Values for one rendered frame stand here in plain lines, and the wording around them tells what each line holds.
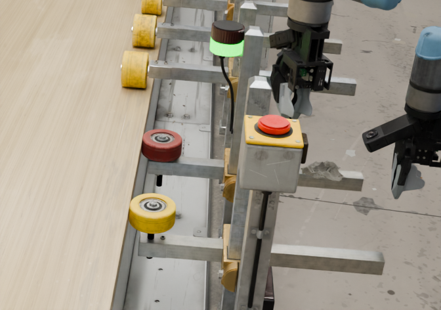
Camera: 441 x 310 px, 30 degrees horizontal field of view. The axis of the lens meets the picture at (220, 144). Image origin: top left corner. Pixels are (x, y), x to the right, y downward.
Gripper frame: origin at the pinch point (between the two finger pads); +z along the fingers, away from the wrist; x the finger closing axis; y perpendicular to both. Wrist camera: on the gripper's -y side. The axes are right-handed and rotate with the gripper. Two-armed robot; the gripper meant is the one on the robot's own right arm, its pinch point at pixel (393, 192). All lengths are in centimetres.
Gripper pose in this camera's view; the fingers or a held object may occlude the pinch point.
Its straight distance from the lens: 173.4
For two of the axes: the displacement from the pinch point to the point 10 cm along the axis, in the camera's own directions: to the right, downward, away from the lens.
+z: -1.0, 8.8, 4.7
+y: 10.0, 0.9, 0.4
